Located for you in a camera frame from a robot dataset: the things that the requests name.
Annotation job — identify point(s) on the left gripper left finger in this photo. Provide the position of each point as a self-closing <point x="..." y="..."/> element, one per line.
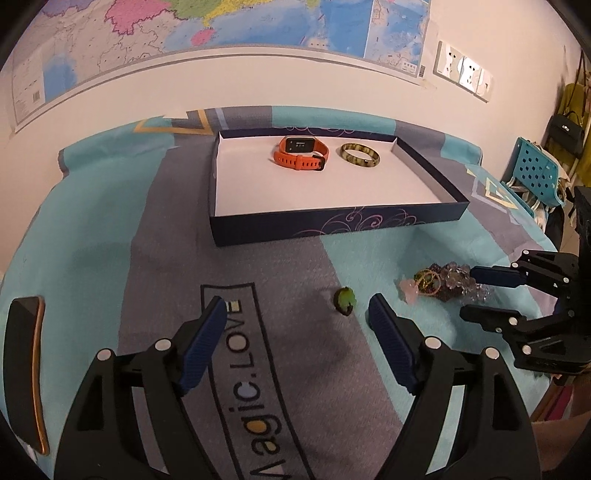
<point x="198" y="340"/>

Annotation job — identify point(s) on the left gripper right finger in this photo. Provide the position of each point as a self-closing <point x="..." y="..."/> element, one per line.
<point x="395" y="336"/>

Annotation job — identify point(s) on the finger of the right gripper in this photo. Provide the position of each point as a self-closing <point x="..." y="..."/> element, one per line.
<point x="489" y="318"/>
<point x="494" y="275"/>

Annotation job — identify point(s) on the yellow-green marbled bangle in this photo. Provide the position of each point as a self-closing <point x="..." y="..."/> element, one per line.
<point x="359" y="155"/>

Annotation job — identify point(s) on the orange smart watch band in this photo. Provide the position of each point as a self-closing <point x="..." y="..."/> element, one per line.
<point x="301" y="153"/>

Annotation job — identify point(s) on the pink stone pendant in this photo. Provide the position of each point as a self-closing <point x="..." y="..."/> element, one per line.
<point x="410" y="290"/>

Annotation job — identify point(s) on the gold hoop earring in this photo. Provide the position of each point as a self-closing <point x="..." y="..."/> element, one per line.
<point x="428" y="282"/>

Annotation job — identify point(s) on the teal perforated plastic chair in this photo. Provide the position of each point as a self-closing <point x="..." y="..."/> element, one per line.
<point x="535" y="173"/>

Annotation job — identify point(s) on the teal grey patterned bedsheet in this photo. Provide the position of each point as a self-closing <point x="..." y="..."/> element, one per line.
<point x="121" y="247"/>

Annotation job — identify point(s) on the black handbag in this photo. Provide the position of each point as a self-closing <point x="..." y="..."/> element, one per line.
<point x="568" y="131"/>

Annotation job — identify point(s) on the dark blue box tray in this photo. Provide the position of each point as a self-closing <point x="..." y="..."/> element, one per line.
<point x="253" y="200"/>

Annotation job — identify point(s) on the black smartphone orange case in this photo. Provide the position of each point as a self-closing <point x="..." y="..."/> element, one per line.
<point x="21" y="372"/>

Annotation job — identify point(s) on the white wall switch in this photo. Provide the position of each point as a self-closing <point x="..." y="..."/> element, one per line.
<point x="485" y="85"/>

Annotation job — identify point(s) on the white wall socket middle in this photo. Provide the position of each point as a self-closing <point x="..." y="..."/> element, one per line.
<point x="470" y="74"/>

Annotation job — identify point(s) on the white wall socket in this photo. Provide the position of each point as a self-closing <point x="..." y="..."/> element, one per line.
<point x="470" y="74"/>
<point x="449" y="62"/>

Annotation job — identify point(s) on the wall map poster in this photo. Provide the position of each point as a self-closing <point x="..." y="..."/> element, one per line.
<point x="71" y="46"/>

